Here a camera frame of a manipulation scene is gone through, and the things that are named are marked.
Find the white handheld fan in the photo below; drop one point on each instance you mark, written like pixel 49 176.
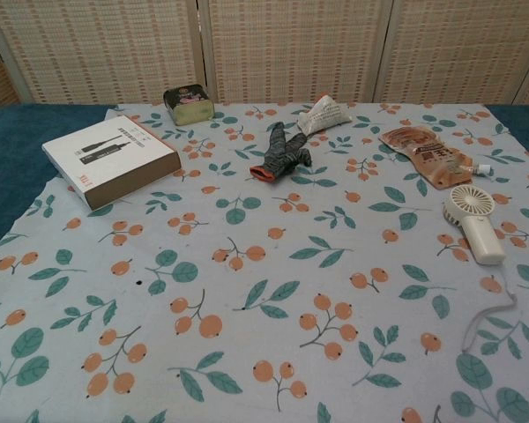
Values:
pixel 478 224

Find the grey glove with orange cuff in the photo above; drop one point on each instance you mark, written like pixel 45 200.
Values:
pixel 284 154

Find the floral fruit print tablecloth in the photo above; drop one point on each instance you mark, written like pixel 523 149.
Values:
pixel 264 282

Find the white printed snack packet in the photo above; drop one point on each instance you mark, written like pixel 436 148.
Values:
pixel 324 115

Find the green metal tin box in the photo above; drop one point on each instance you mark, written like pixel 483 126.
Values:
pixel 188 106

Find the woven bamboo folding screen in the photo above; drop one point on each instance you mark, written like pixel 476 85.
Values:
pixel 264 48

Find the brown spouted drink pouch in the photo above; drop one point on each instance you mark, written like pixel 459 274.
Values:
pixel 427 154

